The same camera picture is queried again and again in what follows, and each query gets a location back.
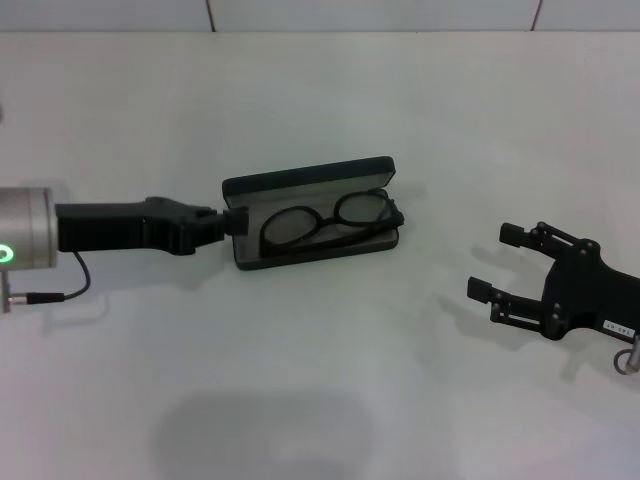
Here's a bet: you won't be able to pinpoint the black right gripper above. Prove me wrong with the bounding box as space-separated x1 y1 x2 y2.
465 220 640 344

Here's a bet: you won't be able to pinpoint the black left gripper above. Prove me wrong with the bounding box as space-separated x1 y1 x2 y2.
54 196 250 256

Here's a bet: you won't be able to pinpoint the black glasses case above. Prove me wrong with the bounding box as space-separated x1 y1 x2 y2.
221 155 404 273

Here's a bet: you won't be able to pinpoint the black round-frame glasses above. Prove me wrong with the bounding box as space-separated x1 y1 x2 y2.
258 188 407 259

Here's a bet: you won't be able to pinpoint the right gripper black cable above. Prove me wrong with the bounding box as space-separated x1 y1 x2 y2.
613 335 640 376

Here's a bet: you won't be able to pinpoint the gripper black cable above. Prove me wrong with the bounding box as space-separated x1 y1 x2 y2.
5 251 92 314
613 335 640 376

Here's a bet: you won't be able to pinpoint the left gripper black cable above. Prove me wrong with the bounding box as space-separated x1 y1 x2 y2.
5 251 92 314

